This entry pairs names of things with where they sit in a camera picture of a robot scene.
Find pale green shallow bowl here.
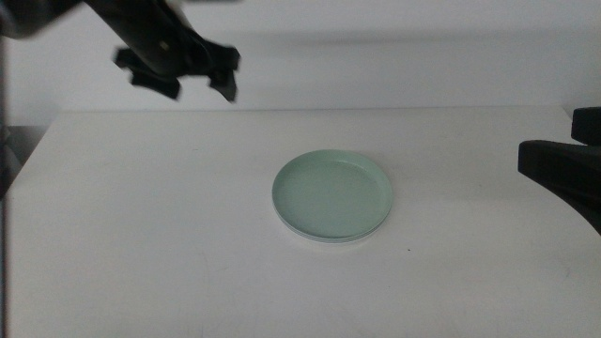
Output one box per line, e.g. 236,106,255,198
270,148,393,241

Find white shallow bowl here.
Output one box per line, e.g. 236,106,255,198
279,223,389,244

